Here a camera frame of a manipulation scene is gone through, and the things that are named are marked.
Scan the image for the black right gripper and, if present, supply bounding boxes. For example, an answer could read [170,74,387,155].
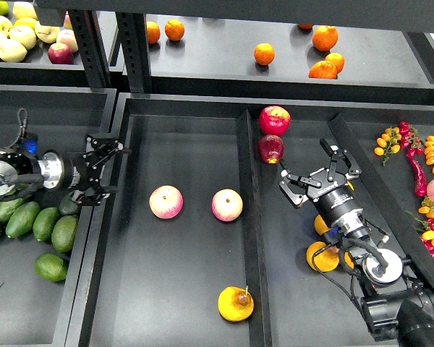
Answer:
[278,138,363,228]

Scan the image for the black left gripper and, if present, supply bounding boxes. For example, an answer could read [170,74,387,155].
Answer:
[59,134,131,206]

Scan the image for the yellow pear with stem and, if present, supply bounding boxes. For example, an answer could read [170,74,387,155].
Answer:
[218,286,255,322]

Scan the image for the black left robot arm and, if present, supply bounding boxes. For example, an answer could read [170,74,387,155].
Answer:
[0,108,130,206]

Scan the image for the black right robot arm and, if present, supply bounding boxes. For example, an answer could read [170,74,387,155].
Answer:
[279,139,434,346]

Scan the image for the yellow pear under arm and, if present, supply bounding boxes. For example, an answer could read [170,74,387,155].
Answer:
[306,241,339,273]

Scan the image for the dark red apple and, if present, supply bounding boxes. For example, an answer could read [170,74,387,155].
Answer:
[258,134,284,165]

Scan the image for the bright red apple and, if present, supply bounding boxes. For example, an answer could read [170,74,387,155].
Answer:
[259,106,292,137]

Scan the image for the pink apple left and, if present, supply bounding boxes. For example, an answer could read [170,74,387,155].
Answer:
[149,185,184,219]

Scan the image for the red chili pepper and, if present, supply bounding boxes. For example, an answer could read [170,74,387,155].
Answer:
[406,147,427,197]

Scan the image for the orange tangerine front right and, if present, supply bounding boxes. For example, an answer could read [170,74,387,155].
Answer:
[308,60,338,80]

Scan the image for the red apple on shelf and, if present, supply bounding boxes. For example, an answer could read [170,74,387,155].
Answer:
[48,43,74,64]

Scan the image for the orange tangerine centre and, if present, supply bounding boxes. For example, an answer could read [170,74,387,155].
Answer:
[254,43,276,66]

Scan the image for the large orange tangerine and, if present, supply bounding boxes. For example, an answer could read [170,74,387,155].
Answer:
[312,25,339,52]

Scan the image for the orange tangerine upper left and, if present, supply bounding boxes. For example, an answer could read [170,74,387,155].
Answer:
[165,19,185,41]

